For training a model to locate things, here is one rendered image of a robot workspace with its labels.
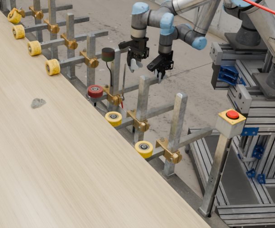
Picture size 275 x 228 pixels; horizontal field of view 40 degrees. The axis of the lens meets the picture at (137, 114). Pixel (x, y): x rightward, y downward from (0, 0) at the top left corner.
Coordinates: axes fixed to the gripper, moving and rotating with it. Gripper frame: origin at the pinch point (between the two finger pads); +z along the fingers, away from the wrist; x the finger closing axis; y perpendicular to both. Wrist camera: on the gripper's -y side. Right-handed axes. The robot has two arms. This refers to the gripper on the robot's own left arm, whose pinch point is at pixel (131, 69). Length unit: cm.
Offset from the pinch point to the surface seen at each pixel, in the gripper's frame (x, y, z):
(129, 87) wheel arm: 5.6, -4.0, 15.2
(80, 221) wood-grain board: -82, 36, 11
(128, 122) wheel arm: -19.7, 13.0, 16.1
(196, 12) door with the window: 308, -103, 85
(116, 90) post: -6.9, -4.3, 11.0
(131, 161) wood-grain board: -46, 33, 11
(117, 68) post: -6.5, -4.2, -1.9
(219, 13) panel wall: 296, -67, 73
